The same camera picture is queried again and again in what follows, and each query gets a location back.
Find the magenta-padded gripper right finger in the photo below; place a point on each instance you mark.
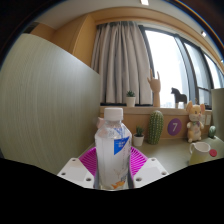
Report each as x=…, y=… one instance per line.
x=150, y=170

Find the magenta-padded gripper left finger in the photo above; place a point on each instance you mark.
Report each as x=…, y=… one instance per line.
x=75, y=170

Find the clear plastic water bottle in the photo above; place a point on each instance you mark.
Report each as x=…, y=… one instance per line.
x=111, y=156

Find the small plant in white pot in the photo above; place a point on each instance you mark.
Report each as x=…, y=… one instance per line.
x=138, y=140
x=130, y=101

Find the tall green cactus ornament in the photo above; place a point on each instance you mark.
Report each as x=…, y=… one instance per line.
x=155, y=128

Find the round purple number sign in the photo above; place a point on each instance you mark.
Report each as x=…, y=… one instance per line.
x=174, y=127

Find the pale yellow white cup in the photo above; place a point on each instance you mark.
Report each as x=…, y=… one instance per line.
x=199, y=154

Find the wooden desk back ledge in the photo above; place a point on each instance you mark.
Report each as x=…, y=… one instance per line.
x=141, y=118

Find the cream plush mouse toy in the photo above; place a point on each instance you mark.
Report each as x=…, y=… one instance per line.
x=195, y=125

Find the pale green desk partition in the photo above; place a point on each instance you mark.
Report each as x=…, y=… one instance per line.
x=46, y=106
x=218, y=113

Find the black horse figurine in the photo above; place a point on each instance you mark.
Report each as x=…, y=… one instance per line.
x=179, y=97

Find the wooden hand model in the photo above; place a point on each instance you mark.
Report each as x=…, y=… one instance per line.
x=155, y=88

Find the dark-framed window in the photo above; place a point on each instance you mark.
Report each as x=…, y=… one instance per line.
x=166, y=66

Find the grey pleated curtain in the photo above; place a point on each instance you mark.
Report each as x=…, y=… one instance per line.
x=120, y=63

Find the white ceiling lights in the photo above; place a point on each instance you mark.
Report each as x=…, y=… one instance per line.
x=144, y=2

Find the white wall socket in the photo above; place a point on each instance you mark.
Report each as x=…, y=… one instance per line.
x=207, y=120

